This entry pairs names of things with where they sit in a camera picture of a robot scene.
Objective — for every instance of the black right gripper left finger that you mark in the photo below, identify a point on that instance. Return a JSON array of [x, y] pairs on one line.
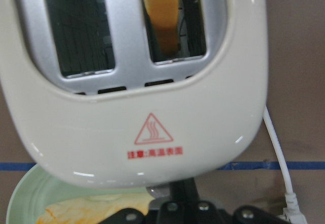
[[178, 190]]

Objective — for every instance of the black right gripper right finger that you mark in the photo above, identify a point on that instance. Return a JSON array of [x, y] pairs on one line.
[[193, 194]]

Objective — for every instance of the white two-slot toaster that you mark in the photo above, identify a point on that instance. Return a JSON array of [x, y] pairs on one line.
[[140, 124]]

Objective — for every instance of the bread slice in toaster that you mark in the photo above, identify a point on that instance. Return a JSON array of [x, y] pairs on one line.
[[163, 15]]

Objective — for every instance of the triangular toasted bread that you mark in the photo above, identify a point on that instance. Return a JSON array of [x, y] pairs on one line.
[[94, 209]]

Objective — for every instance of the light green plate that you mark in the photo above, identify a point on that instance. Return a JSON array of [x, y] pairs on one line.
[[38, 189]]

